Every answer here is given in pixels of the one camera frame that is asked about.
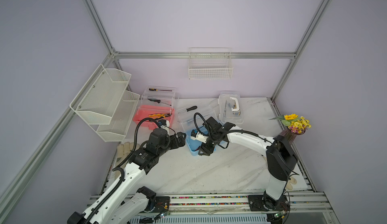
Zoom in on blue toolbox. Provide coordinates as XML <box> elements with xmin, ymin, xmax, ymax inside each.
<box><xmin>177</xmin><ymin>102</ymin><xmax>219</xmax><ymax>156</ymax></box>

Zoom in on white clear toolbox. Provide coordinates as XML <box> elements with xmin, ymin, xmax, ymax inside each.
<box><xmin>218</xmin><ymin>91</ymin><xmax>243</xmax><ymax>125</ymax></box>

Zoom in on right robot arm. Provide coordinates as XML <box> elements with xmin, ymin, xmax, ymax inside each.
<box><xmin>190</xmin><ymin>113</ymin><xmax>298</xmax><ymax>211</ymax></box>

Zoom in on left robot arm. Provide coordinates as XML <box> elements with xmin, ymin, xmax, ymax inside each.
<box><xmin>67</xmin><ymin>118</ymin><xmax>186</xmax><ymax>224</ymax></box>

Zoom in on yellow pliers in pink box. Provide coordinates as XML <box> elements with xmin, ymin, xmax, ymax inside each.
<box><xmin>148</xmin><ymin>113</ymin><xmax>171</xmax><ymax>120</ymax></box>

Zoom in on screwdriver in blue lid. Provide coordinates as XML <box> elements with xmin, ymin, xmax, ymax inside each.
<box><xmin>178</xmin><ymin>106</ymin><xmax>198</xmax><ymax>114</ymax></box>

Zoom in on left beige work glove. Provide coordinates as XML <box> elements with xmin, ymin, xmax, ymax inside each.
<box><xmin>114</xmin><ymin>142</ymin><xmax>134</xmax><ymax>169</ymax></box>

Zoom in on beige work glove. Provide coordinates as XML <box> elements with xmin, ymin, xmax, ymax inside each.
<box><xmin>285</xmin><ymin>175</ymin><xmax>297</xmax><ymax>191</ymax></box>
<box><xmin>114</xmin><ymin>142</ymin><xmax>134</xmax><ymax>169</ymax></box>

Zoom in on pink toolbox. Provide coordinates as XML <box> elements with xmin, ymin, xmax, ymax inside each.
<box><xmin>133</xmin><ymin>85</ymin><xmax>176</xmax><ymax>126</ymax></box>

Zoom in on lower white mesh shelf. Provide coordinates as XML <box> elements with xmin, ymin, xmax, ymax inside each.
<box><xmin>96</xmin><ymin>91</ymin><xmax>140</xmax><ymax>142</ymax></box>

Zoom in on white mesh shelf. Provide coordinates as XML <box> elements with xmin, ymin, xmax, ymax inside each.
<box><xmin>70</xmin><ymin>64</ymin><xmax>131</xmax><ymax>125</ymax></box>
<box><xmin>96</xmin><ymin>91</ymin><xmax>140</xmax><ymax>142</ymax></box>

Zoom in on screwdriver in pink lid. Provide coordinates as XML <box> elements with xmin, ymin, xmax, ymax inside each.
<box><xmin>149</xmin><ymin>88</ymin><xmax>174</xmax><ymax>92</ymax></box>

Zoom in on upper white mesh shelf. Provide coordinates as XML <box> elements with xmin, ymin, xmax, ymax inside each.
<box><xmin>70</xmin><ymin>64</ymin><xmax>131</xmax><ymax>125</ymax></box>

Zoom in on flower vase bouquet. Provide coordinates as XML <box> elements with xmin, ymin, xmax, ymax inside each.
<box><xmin>270</xmin><ymin>114</ymin><xmax>311</xmax><ymax>144</ymax></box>

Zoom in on right beige work glove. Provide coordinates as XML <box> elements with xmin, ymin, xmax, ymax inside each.
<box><xmin>285</xmin><ymin>175</ymin><xmax>297</xmax><ymax>191</ymax></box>

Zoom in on white wire wall basket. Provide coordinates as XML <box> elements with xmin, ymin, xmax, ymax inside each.
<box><xmin>188</xmin><ymin>48</ymin><xmax>233</xmax><ymax>80</ymax></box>

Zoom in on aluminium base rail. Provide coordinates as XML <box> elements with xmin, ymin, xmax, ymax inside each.
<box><xmin>83</xmin><ymin>191</ymin><xmax>333</xmax><ymax>216</ymax></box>

